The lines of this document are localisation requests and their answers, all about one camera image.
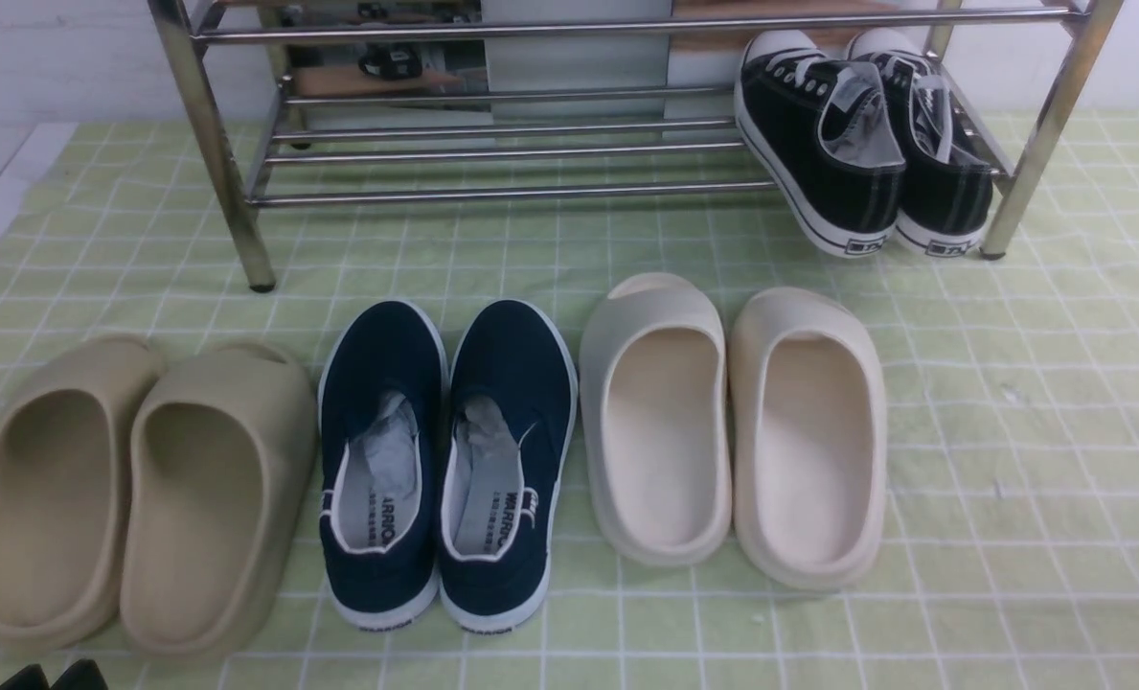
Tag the tan right slide slipper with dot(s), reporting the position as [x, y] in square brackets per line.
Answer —
[221, 454]

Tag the cream slide slipper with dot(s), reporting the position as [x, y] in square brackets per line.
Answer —
[653, 412]
[811, 434]

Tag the black device behind rack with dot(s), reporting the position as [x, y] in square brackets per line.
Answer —
[395, 61]

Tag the tan slide slipper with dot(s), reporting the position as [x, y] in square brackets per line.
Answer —
[221, 454]
[65, 490]

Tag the navy slip-on shoe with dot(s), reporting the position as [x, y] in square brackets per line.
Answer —
[513, 403]
[380, 398]

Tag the navy left slip-on shoe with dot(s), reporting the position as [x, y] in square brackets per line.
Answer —
[380, 398]

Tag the green checkered floor cloth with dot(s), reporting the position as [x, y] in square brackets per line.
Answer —
[1011, 550]

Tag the steel shoe rack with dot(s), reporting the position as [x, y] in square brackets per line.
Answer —
[515, 81]

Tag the cream right slide slipper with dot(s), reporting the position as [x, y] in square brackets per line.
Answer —
[811, 434]

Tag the cream left slide slipper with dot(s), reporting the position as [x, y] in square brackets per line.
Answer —
[653, 412]

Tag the tan left slide slipper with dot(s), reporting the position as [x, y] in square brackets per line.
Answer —
[65, 490]

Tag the navy right slip-on shoe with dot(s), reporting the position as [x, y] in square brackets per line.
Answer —
[513, 403]

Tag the black canvas sneaker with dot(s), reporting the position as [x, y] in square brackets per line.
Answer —
[947, 188]
[821, 127]

